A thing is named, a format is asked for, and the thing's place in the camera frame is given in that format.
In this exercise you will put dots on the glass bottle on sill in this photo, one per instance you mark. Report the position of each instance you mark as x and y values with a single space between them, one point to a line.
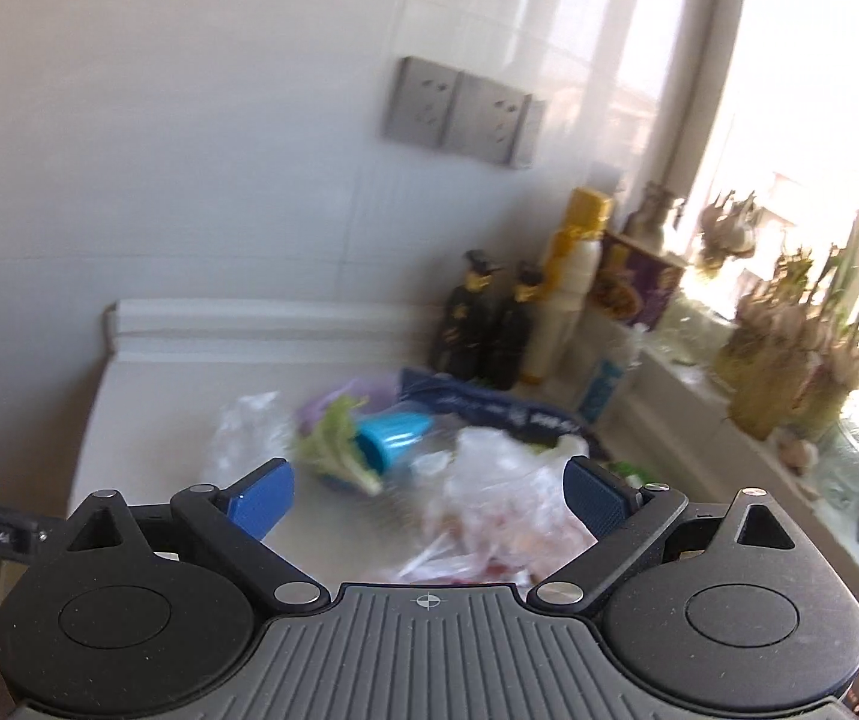
650 221

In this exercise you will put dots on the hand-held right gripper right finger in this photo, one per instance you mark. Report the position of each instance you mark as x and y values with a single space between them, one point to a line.
594 499

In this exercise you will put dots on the window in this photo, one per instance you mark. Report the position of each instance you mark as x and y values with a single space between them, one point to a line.
797 90

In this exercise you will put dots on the hanging garlic bunch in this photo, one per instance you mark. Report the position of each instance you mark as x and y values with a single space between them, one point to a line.
729 232

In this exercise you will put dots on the blue plastic cup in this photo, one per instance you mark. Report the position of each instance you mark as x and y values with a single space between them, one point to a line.
392 439

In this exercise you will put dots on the navy blue packet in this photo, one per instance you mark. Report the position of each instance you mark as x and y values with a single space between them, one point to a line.
489 409

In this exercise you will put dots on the dark sauce bottle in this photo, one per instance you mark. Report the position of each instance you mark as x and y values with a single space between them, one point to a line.
513 337
463 322

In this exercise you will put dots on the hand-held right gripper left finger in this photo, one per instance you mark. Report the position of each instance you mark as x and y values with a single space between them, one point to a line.
264 499

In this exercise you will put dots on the small white blue-label bottle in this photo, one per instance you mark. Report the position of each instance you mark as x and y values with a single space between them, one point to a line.
605 382

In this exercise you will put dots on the purple plastic bag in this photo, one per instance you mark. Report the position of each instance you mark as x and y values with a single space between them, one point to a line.
317 412

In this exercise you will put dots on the bunch of sprouting garlic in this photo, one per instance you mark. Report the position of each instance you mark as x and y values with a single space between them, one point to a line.
789 360

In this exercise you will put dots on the white bottle with yellow cap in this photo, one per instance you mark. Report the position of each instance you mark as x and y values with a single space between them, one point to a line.
564 292

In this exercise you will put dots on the purple food box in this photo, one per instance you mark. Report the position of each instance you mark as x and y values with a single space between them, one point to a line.
635 285

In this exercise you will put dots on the clear plastic bag with scraps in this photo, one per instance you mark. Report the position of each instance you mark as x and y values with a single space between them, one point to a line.
497 495

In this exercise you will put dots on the yellow-green falling wrapper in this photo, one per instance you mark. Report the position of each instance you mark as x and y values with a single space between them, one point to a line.
335 450

